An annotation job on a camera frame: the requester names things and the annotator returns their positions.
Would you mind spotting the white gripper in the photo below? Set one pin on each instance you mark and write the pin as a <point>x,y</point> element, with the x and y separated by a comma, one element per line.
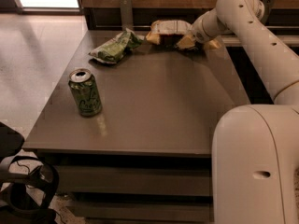
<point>197,34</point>

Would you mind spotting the brown chip bag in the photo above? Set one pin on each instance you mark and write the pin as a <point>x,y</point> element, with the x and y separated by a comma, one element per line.
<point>171,31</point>

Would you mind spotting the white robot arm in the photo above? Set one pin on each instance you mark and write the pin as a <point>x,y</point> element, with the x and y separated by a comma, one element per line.
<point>255,149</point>

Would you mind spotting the green chip bag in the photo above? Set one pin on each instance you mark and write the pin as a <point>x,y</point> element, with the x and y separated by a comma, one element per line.
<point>115,49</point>

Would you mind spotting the green soda can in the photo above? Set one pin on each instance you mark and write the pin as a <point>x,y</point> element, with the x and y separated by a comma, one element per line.
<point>85,93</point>

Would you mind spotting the grey drawer cabinet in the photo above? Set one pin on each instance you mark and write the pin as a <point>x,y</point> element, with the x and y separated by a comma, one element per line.
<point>160,108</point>

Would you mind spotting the lower grey drawer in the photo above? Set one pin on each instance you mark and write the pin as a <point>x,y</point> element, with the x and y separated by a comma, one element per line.
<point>142,212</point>

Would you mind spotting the grey drawer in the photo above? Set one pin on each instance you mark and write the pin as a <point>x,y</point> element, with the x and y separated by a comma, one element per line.
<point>134,181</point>
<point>142,212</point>

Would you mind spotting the upper grey drawer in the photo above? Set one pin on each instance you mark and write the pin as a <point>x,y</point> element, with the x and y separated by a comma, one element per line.
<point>134,181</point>

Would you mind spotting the left metal wall bracket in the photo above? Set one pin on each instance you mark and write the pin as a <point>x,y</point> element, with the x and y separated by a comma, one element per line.
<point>127,21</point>

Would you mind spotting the metal wall bracket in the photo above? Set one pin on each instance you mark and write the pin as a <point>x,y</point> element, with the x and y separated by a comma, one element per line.
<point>268,5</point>
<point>127,21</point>

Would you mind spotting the right metal wall bracket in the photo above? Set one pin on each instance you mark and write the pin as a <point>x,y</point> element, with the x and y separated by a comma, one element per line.
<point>268,5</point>

